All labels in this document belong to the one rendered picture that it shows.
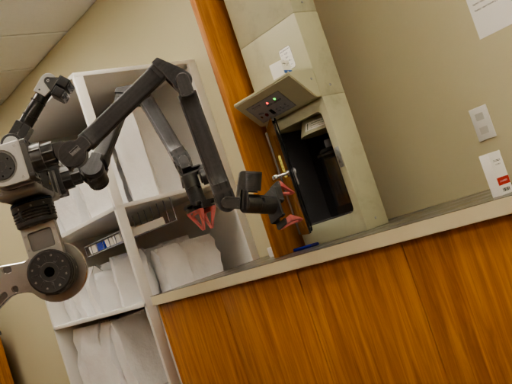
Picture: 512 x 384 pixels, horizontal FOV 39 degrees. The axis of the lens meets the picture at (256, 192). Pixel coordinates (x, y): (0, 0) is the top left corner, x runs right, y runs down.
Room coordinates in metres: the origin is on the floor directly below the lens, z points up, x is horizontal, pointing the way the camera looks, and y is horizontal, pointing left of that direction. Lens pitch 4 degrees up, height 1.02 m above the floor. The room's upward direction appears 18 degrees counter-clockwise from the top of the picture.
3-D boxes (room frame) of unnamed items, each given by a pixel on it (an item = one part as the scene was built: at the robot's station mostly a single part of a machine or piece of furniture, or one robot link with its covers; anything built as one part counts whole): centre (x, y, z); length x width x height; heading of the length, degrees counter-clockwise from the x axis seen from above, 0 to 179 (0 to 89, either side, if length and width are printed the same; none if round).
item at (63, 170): (2.58, 0.62, 1.45); 0.09 x 0.08 x 0.12; 6
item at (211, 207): (2.54, 0.20, 1.16); 0.07 x 0.07 x 0.09; 53
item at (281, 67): (2.43, -0.21, 1.54); 0.05 x 0.05 x 0.06; 52
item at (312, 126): (2.57, -0.30, 1.34); 0.18 x 0.18 x 0.05
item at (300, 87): (2.49, -0.16, 1.46); 0.32 x 0.11 x 0.10; 39
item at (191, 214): (2.53, 0.21, 1.16); 0.07 x 0.07 x 0.09; 53
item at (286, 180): (2.48, -0.12, 1.19); 0.30 x 0.01 x 0.40; 3
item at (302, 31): (2.60, -0.31, 1.32); 0.32 x 0.25 x 0.77; 39
